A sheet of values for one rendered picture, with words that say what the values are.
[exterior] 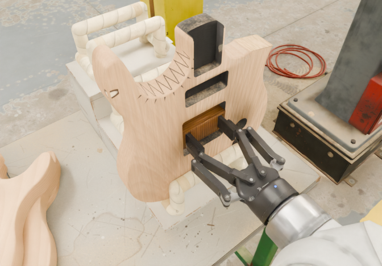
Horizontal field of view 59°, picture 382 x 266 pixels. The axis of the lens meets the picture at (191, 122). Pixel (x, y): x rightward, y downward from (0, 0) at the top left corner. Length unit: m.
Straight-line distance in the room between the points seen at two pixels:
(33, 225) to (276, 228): 0.49
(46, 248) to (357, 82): 1.54
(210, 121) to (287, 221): 0.23
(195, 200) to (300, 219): 0.33
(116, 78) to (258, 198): 0.28
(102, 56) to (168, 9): 1.50
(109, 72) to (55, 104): 2.05
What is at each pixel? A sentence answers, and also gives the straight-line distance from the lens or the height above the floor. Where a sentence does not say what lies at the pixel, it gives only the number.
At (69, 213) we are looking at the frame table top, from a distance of 0.84.
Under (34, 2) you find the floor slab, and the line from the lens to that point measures 3.72.
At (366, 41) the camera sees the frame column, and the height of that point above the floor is 0.76.
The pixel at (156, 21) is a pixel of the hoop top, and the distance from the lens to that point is 0.83.
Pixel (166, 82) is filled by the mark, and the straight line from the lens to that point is 0.54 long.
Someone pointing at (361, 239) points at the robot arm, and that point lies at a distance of 0.36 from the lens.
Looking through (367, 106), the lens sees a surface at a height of 0.48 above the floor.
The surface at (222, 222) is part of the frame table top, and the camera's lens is 0.79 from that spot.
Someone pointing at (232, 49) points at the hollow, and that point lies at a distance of 0.60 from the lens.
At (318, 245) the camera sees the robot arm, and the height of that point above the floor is 1.34.
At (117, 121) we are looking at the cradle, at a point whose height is 1.06.
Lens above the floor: 1.64
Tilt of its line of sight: 49 degrees down
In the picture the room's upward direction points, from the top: straight up
